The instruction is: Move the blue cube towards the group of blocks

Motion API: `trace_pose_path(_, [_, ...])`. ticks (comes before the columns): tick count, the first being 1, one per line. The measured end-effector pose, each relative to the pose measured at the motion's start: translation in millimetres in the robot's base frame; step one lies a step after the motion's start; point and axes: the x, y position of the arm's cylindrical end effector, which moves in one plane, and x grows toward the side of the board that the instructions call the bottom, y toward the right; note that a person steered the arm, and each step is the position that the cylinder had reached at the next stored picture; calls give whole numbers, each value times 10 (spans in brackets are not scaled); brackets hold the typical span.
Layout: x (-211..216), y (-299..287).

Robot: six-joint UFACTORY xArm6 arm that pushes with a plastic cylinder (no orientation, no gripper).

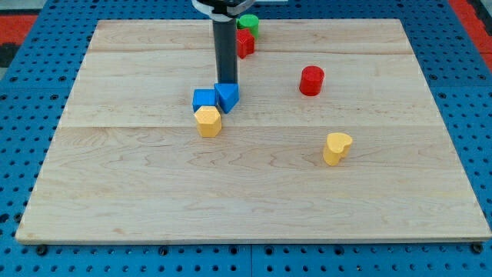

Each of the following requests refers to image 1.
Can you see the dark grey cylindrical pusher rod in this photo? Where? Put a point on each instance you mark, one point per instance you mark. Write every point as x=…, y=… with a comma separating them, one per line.
x=225, y=46

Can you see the black white robot end effector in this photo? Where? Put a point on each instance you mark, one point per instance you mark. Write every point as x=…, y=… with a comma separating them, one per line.
x=222, y=10

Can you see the red cylinder block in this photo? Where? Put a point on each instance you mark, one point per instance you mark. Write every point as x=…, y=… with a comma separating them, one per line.
x=312, y=78

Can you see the red star block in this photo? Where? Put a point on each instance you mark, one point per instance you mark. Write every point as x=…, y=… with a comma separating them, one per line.
x=245, y=42

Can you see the blue cube block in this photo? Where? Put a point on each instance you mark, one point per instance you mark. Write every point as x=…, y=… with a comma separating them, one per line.
x=204, y=97

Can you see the green cylinder block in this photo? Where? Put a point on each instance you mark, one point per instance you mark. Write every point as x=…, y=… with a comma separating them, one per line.
x=250, y=22

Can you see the yellow heart block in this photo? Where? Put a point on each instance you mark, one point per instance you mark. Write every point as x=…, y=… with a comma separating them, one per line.
x=337, y=147

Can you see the yellow hexagon block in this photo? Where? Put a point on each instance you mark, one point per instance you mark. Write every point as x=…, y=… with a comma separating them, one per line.
x=208, y=120

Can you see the blue triangular prism block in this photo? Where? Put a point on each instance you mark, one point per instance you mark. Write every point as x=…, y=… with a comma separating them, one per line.
x=228, y=95

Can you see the light wooden board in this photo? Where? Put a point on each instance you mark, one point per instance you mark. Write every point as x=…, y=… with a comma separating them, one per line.
x=127, y=166

